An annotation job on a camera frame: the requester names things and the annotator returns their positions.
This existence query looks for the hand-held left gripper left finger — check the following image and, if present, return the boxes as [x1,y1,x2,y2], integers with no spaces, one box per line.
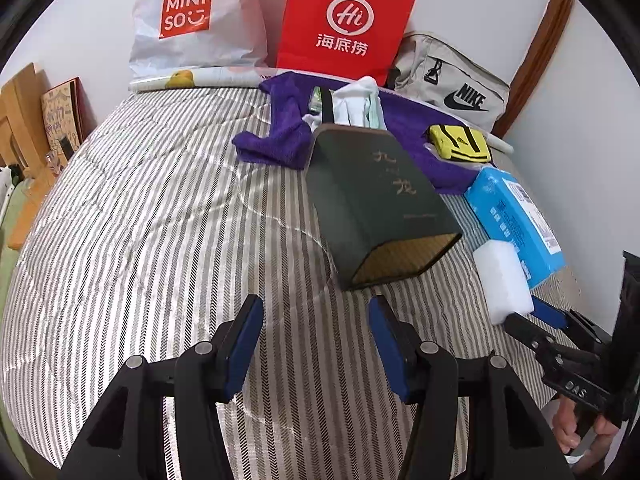
[60,294,264,480]

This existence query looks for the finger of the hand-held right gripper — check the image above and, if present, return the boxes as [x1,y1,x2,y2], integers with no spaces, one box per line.
[530,296,616,356]
[502,312,613,413]

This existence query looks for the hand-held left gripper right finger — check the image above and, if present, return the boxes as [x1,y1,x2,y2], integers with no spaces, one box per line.
[367,294,576,480]

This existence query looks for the white foam block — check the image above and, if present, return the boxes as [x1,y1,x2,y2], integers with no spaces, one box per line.
[472,239,536,326]

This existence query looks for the dark green box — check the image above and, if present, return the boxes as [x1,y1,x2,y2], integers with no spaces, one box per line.
[304,122,465,292]

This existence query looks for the person's right hand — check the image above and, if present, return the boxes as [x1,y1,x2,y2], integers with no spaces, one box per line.
[552,395,623,461]

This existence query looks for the blue cardboard box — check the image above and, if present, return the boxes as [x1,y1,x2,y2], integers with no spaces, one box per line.
[464,166,567,291]

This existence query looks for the striped bed blanket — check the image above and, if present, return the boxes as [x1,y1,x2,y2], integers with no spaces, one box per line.
[0,85,606,480]

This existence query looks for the yellow socks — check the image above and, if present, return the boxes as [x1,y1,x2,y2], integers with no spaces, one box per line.
[427,122,493,165]

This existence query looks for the purple towel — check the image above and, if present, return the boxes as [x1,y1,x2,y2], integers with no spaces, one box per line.
[234,71,481,196]

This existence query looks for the pale green sheet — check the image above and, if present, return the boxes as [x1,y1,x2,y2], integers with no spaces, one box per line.
[0,175,48,321]

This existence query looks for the grey canvas bag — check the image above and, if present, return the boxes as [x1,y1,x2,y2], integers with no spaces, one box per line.
[390,32,511,133]

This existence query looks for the white plastic shopping bag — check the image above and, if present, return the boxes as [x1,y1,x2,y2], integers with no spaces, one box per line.
[129,0,271,81]

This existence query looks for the wooden furniture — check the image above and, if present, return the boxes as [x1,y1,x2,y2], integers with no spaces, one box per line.
[0,62,56,251]

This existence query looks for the brown wooden door frame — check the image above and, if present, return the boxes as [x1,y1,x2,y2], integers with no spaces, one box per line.
[492,0,576,141]

